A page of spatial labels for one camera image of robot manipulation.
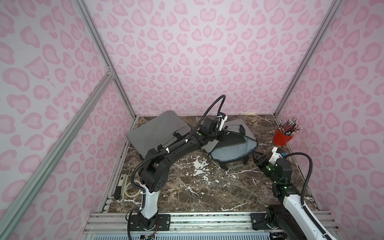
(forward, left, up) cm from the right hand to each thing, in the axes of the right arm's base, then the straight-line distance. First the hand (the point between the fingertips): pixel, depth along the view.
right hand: (253, 153), depth 81 cm
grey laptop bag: (+23, +60, -11) cm, 65 cm away
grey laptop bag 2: (+6, +7, -13) cm, 16 cm away
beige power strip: (-20, +72, -10) cm, 75 cm away
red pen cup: (+18, -24, -12) cm, 32 cm away
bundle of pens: (+19, -27, 0) cm, 33 cm away
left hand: (+11, +12, +6) cm, 17 cm away
